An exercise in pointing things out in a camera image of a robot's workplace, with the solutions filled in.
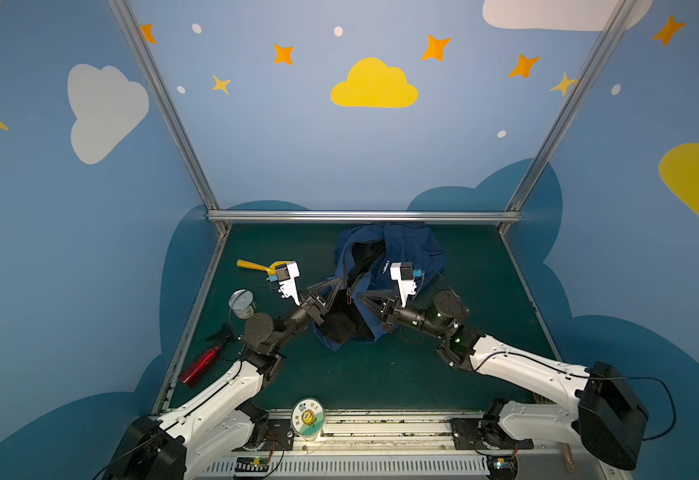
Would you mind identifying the front aluminium rail base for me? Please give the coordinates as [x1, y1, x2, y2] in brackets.
[200, 409, 631, 479]

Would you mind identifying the yellow toy shovel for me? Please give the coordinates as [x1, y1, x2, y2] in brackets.
[236, 259, 289, 276]

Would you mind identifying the right side aluminium floor rail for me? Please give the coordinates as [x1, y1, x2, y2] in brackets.
[499, 225, 561, 360]

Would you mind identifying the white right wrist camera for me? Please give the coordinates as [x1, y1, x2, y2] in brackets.
[389, 262, 423, 308]

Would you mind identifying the round label tape roll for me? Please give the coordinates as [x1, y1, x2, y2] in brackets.
[291, 398, 326, 441]

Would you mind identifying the left aluminium corner post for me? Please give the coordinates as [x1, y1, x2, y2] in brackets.
[107, 0, 219, 213]

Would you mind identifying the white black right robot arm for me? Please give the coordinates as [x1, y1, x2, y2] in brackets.
[357, 289, 649, 471]

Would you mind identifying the aluminium corner post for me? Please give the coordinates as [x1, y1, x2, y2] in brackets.
[499, 0, 639, 236]
[107, 0, 219, 213]

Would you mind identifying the right aluminium corner post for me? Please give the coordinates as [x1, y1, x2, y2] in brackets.
[499, 0, 639, 236]

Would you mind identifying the horizontal back aluminium rail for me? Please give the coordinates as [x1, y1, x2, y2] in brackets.
[207, 210, 521, 224]

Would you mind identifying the dark blue jacket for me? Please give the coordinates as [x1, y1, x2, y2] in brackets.
[313, 222, 447, 351]

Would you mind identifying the left side aluminium floor rail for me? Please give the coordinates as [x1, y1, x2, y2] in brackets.
[151, 231, 230, 416]

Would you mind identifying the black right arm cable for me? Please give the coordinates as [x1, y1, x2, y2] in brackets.
[471, 350, 679, 442]

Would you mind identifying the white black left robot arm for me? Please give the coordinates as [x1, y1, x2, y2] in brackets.
[94, 277, 343, 479]

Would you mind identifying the aluminium floor rail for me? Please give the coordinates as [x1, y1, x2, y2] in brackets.
[151, 231, 230, 416]
[499, 225, 561, 360]

